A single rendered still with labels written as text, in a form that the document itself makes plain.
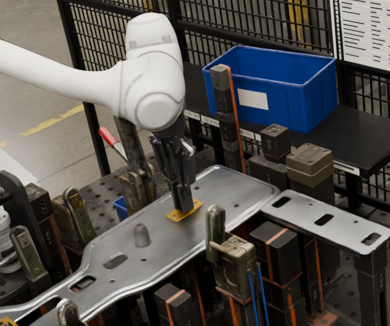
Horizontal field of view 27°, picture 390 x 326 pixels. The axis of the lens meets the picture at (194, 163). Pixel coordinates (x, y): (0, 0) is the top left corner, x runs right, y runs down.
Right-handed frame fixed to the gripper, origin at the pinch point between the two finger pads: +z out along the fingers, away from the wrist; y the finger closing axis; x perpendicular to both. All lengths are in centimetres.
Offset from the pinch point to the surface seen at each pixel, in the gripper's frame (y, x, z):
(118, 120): -15.3, -1.7, -15.2
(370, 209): 6, 57, 35
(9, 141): -263, 83, 106
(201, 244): 10.8, -5.5, 5.5
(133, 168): -13.8, -1.7, -3.2
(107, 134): -23.6, -0.3, -8.5
